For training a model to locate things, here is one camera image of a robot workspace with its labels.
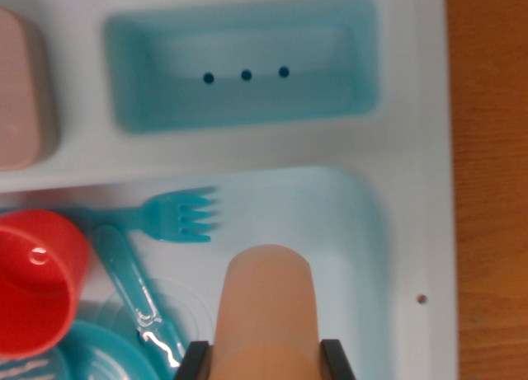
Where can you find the light blue toy sink unit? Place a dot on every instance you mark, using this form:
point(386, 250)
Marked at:
point(404, 149)

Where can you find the cream detergent bottle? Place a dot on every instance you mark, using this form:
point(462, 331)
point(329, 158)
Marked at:
point(268, 306)

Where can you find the red toy cup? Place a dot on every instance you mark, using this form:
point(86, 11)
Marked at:
point(37, 281)

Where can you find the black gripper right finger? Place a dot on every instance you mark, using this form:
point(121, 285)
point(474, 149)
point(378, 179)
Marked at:
point(338, 361)

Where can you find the teal toy knife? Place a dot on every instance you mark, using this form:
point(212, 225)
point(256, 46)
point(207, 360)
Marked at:
point(123, 273)

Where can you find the teal toy fork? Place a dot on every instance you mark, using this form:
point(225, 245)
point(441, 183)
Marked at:
point(169, 215)

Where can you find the teal slotted toy spoon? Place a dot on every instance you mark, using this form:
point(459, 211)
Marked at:
point(29, 367)

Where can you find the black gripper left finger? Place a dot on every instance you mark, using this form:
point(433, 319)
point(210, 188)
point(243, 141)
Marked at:
point(194, 361)

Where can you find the teal toy plate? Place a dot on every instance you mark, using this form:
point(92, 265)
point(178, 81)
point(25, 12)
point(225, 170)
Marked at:
point(111, 355)

